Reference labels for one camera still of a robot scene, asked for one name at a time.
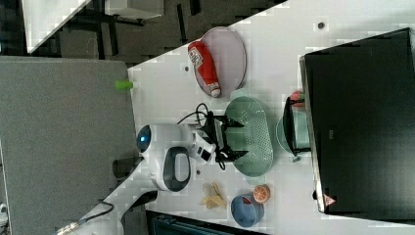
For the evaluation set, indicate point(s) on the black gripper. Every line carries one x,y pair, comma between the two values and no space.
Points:
214,128

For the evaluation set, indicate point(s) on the mint green plastic strainer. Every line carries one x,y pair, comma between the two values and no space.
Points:
255,136

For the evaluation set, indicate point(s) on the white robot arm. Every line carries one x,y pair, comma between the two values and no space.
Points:
167,149

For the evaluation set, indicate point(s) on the mint green cup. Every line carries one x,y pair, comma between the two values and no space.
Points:
301,134

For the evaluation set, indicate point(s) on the orange slice toy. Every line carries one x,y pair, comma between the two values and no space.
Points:
261,193

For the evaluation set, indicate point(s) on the blue bowl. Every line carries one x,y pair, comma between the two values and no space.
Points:
246,211

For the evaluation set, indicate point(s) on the red toy strawberry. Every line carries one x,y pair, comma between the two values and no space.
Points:
296,99

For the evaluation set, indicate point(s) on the round grey plate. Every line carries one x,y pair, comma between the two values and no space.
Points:
229,55

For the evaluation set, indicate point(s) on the red plush ketchup bottle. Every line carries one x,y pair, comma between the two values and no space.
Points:
203,63

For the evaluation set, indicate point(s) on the green cylinder on divider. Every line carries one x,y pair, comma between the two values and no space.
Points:
124,85

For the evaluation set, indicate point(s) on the silver black toaster oven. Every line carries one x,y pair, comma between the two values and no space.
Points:
358,99

